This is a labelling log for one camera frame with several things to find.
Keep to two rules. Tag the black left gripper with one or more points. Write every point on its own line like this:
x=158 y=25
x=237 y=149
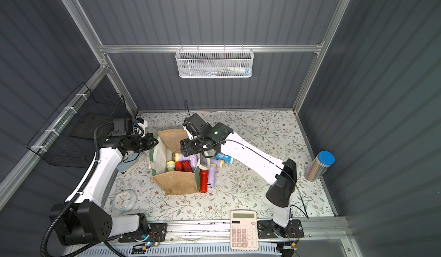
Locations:
x=149 y=142

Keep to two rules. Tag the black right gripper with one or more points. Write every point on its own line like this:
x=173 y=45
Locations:
x=188 y=146

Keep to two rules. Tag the red flashlight vertical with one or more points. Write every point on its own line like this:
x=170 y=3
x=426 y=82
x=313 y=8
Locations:
x=203 y=180
x=186 y=167

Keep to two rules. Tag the red flashlight bottom horizontal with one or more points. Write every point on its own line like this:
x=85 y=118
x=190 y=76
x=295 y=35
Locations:
x=178 y=166

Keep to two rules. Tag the pale green flashlight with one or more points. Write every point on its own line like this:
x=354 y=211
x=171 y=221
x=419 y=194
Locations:
x=170 y=166

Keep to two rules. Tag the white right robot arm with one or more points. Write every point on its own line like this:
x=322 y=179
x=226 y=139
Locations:
x=280 y=175

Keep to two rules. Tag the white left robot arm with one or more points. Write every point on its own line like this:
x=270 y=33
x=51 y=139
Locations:
x=81 y=219

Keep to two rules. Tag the grey blue stapler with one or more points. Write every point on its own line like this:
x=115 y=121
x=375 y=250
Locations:
x=125 y=167

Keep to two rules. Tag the blue flashlight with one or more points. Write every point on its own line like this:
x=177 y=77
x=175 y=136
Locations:
x=225 y=158

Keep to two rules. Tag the purple flashlight upper left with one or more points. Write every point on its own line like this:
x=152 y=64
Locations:
x=215 y=162

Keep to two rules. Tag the purple flashlight left vertical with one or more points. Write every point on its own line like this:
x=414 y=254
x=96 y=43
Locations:
x=211 y=176

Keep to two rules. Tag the pink desk calculator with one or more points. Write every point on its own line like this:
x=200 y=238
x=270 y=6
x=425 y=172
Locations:
x=243 y=230

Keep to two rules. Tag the blue lid pencil tube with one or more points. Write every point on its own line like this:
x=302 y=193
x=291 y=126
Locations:
x=319 y=165

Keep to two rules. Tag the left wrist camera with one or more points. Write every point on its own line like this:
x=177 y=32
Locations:
x=129 y=127

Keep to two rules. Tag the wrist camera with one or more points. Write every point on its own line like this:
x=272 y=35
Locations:
x=196 y=126
x=129 y=127

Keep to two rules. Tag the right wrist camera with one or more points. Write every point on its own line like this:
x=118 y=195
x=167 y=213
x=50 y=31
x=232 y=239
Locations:
x=196 y=126

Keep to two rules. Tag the black wire side basket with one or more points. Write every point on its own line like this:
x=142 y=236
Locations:
x=68 y=140

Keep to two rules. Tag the markers in wall basket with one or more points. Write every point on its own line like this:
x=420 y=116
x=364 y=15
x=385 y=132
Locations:
x=235 y=71

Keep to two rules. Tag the white wire wall basket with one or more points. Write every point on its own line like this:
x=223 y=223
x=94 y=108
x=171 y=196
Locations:
x=193 y=64

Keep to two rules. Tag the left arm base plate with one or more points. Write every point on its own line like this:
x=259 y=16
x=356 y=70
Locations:
x=152 y=232

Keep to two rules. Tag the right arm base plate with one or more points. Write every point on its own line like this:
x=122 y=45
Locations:
x=268 y=229

